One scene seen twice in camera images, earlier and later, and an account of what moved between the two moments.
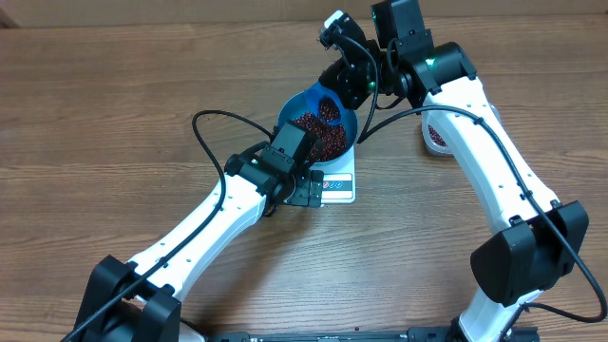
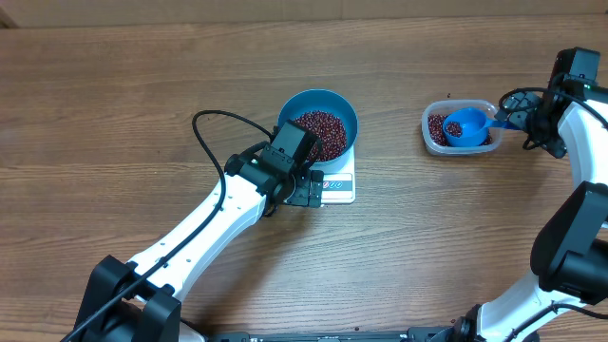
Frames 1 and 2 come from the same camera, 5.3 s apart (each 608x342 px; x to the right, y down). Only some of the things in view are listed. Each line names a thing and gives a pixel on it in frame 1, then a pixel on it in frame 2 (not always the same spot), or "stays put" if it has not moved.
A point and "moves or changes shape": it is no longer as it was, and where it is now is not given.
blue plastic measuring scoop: x=313 y=96 moves or changes shape
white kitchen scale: x=339 y=179 stays put
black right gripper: x=342 y=78 -> x=554 y=144
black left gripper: x=307 y=191 stays put
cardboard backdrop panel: x=175 y=10 stays put
